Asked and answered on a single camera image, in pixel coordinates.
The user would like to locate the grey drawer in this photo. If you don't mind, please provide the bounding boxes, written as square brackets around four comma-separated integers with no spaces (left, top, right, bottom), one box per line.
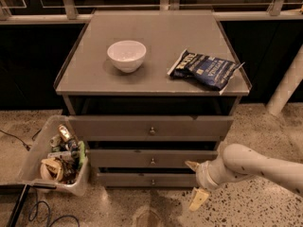
[98,173,197,188]
[87,149,218,168]
[69,115,233,141]

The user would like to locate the gold drink can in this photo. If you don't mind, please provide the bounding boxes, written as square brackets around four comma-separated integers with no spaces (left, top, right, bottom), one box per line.
[58,124,73,142]

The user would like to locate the blue cable on floor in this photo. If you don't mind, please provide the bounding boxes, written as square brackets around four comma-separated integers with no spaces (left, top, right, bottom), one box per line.
[27,187,80,227]

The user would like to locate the grey middle drawer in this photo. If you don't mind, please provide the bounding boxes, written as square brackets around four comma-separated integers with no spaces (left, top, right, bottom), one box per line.
[87,149,218,168]

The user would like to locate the blue chip bag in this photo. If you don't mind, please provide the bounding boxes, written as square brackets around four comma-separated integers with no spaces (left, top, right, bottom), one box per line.
[167,49,243,94]

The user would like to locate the black cable on floor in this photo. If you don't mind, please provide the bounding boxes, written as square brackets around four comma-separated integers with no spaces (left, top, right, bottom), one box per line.
[0,128,43,151]

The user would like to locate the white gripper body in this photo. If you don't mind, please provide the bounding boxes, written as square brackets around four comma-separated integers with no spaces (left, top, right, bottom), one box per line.
[196,160,222,191]

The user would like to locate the green packet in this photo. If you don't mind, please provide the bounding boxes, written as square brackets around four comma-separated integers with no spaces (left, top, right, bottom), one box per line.
[78,141,86,170]

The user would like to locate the clear plastic bin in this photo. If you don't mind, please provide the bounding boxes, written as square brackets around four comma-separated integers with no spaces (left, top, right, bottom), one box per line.
[17,115,89,196]

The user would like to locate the metal window railing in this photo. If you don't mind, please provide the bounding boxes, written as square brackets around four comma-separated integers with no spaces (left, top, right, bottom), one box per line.
[0,0,303,25]

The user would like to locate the white round container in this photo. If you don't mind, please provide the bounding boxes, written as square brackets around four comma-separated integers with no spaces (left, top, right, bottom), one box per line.
[40,158,63,182]

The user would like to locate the grey bottom drawer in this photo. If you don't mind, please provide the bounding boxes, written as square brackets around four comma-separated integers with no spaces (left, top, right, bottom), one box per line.
[98,173,197,188]

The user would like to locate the grey top drawer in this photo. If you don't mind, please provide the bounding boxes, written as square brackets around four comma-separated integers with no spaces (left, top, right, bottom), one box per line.
[69,115,233,141]

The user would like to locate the white ceramic bowl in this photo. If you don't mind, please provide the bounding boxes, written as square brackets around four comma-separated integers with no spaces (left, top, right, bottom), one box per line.
[107,41,147,73]

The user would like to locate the grey wooden drawer cabinet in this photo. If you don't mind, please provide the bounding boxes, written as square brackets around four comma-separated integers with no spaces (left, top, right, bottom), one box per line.
[55,10,250,174]

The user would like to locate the white pillar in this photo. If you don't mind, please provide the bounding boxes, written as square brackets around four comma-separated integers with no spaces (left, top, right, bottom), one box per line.
[266,44,303,116]

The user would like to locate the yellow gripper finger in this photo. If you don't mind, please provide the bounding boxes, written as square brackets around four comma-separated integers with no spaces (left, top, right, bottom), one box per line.
[185,161,200,171]
[188,187,210,211]

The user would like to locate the black stand leg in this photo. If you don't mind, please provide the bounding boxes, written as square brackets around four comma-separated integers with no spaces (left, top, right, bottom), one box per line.
[0,183,56,227]

